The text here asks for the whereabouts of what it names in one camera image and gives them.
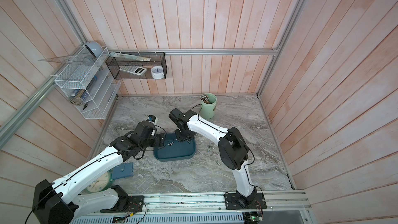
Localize teal plastic storage tray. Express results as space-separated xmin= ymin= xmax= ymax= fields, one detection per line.
xmin=153 ymin=133 xmax=196 ymax=162

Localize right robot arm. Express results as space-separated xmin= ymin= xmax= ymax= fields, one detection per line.
xmin=169 ymin=108 xmax=266 ymax=211

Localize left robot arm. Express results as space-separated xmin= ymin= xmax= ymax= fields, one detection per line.
xmin=30 ymin=121 xmax=166 ymax=224

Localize removed screws on table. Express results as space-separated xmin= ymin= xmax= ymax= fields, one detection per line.
xmin=196 ymin=143 xmax=221 ymax=166

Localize mint green cup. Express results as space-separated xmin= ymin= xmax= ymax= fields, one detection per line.
xmin=200 ymin=93 xmax=217 ymax=119

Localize white tape roll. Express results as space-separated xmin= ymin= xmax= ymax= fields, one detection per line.
xmin=151 ymin=66 xmax=165 ymax=80

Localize white calculator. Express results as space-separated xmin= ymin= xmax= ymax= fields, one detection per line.
xmin=120 ymin=65 xmax=147 ymax=76

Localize metal roll in rack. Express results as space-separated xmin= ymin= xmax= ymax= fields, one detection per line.
xmin=69 ymin=89 xmax=90 ymax=106

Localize green ruler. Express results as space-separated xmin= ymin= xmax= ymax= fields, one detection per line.
xmin=109 ymin=51 xmax=151 ymax=62

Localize clear triangle ruler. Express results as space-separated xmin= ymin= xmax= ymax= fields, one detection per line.
xmin=39 ymin=53 xmax=97 ymax=66

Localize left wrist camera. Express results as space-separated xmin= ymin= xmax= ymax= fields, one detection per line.
xmin=147 ymin=115 xmax=158 ymax=124

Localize green wall clock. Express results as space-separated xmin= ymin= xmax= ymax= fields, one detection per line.
xmin=86 ymin=171 xmax=113 ymax=193

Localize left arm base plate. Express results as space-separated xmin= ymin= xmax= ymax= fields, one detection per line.
xmin=114 ymin=196 xmax=145 ymax=213

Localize black mesh wall basket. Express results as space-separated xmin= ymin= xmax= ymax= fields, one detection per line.
xmin=106 ymin=51 xmax=168 ymax=80

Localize white wire shelf rack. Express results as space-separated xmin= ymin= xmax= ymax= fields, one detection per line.
xmin=55 ymin=47 xmax=121 ymax=120

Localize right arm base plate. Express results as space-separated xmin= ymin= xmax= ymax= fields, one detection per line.
xmin=224 ymin=191 xmax=267 ymax=210

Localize aluminium front rail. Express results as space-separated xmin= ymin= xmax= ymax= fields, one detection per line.
xmin=143 ymin=190 xmax=312 ymax=214

